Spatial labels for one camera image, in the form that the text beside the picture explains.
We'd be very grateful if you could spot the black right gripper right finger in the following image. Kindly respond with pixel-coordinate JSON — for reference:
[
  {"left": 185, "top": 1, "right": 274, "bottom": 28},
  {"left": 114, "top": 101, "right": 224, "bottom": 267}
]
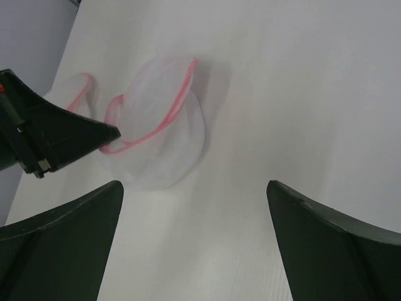
[{"left": 266, "top": 180, "right": 400, "bottom": 300}]

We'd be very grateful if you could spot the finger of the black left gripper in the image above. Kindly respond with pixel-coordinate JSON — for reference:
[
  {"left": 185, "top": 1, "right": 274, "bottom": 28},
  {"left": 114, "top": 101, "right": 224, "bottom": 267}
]
[{"left": 1, "top": 70, "right": 120, "bottom": 178}]

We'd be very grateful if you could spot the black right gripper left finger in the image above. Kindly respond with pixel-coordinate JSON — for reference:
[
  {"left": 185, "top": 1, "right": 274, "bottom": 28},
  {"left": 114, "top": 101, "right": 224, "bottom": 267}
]
[{"left": 1, "top": 181, "right": 124, "bottom": 300}]

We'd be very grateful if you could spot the white mesh laundry bag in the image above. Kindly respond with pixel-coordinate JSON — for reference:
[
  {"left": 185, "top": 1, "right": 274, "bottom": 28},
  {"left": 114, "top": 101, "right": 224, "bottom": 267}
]
[
  {"left": 44, "top": 73, "right": 98, "bottom": 119},
  {"left": 100, "top": 56, "right": 206, "bottom": 190}
]

